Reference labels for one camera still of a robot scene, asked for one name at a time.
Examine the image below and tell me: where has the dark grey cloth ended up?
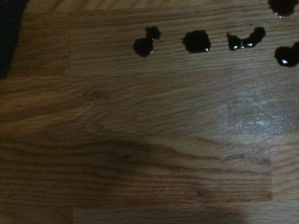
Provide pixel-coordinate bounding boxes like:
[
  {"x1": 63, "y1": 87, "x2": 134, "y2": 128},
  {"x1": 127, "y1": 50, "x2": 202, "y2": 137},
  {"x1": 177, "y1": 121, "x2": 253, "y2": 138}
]
[{"x1": 0, "y1": 0, "x2": 30, "y2": 79}]

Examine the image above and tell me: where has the dark spill blob with knob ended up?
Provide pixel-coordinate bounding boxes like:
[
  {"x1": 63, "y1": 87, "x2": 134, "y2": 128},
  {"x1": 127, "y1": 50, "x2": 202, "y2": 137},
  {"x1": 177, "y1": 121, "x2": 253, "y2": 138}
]
[{"x1": 132, "y1": 25, "x2": 163, "y2": 58}]

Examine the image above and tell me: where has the round dark spill blob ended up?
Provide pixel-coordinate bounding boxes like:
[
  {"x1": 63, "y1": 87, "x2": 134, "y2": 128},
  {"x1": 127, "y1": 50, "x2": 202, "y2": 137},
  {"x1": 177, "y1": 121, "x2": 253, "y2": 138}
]
[{"x1": 181, "y1": 29, "x2": 212, "y2": 54}]

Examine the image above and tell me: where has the curved elongated dark spill blob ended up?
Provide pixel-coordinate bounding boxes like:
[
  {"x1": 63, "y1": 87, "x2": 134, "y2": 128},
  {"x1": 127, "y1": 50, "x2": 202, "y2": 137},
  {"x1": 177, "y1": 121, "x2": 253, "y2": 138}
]
[{"x1": 226, "y1": 26, "x2": 267, "y2": 52}]

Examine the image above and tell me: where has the heart-shaped dark spill blob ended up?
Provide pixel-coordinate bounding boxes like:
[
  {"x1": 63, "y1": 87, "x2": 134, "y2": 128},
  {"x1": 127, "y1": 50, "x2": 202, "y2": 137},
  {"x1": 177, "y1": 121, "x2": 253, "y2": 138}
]
[{"x1": 273, "y1": 41, "x2": 299, "y2": 68}]

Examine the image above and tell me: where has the large dark spill blob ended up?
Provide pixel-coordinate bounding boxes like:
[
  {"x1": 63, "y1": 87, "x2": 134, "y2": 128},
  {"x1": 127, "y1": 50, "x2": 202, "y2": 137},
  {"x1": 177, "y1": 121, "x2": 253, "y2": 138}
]
[{"x1": 267, "y1": 0, "x2": 299, "y2": 18}]

